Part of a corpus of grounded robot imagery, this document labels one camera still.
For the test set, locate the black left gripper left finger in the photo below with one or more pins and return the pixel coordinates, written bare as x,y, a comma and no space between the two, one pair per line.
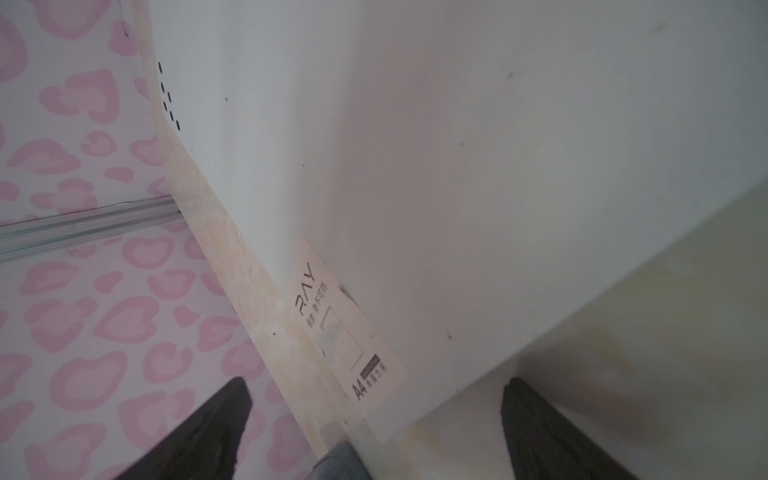
205,445

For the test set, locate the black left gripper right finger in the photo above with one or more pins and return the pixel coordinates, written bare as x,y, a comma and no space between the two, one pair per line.
543,444

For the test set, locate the white folder with black inside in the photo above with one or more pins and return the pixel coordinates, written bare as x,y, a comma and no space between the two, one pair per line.
452,179

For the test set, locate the grey sponge block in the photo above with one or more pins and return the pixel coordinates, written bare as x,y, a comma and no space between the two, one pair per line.
340,463

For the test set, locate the diagonal aluminium frame bar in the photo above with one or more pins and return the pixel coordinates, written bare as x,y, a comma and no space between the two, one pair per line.
64,231

